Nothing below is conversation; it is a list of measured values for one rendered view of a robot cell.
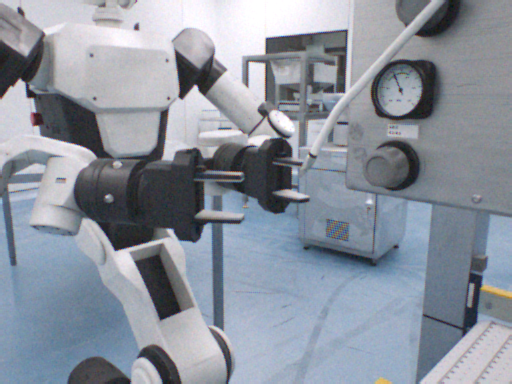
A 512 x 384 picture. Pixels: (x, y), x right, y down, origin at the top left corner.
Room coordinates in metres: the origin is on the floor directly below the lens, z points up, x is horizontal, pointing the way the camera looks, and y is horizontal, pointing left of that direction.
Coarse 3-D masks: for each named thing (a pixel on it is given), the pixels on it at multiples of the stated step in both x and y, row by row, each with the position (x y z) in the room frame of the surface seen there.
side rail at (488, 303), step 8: (480, 296) 0.51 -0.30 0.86; (488, 296) 0.50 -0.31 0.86; (496, 296) 0.49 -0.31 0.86; (480, 304) 0.51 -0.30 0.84; (488, 304) 0.50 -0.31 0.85; (496, 304) 0.49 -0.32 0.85; (504, 304) 0.49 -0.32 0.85; (480, 312) 0.50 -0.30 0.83; (488, 312) 0.50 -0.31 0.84; (496, 312) 0.49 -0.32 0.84; (504, 312) 0.49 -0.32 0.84; (504, 320) 0.48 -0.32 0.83
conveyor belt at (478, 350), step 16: (464, 336) 0.47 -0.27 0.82; (480, 336) 0.46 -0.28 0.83; (496, 336) 0.46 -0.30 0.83; (448, 352) 0.44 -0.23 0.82; (464, 352) 0.42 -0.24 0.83; (480, 352) 0.42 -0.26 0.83; (496, 352) 0.42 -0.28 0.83; (448, 368) 0.40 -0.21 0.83; (464, 368) 0.40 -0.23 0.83; (480, 368) 0.40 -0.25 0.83; (496, 368) 0.40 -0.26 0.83
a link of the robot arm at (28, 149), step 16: (0, 144) 0.56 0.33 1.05; (16, 144) 0.56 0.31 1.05; (32, 144) 0.57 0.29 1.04; (48, 144) 0.58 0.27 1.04; (64, 144) 0.59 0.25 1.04; (0, 160) 0.55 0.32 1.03; (16, 160) 0.59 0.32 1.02; (32, 160) 0.61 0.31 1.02; (0, 176) 0.54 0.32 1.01; (0, 192) 0.56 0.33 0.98
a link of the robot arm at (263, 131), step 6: (264, 120) 1.05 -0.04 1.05; (258, 126) 1.06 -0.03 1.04; (264, 126) 1.03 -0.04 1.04; (270, 126) 1.02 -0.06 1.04; (252, 132) 1.07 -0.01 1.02; (258, 132) 1.04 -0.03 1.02; (264, 132) 1.03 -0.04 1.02; (270, 132) 1.02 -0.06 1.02; (252, 138) 0.97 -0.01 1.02; (258, 138) 0.97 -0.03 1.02; (264, 138) 0.98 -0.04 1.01; (258, 144) 0.94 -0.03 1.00
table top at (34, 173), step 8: (168, 136) 2.89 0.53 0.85; (168, 144) 2.39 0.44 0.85; (176, 144) 2.39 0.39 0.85; (184, 144) 2.39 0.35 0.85; (168, 152) 2.03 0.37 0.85; (32, 168) 1.56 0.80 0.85; (40, 168) 1.56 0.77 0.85; (16, 176) 1.44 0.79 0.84; (24, 176) 1.45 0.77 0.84; (32, 176) 1.46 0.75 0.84; (40, 176) 1.47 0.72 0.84; (8, 184) 1.43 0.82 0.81
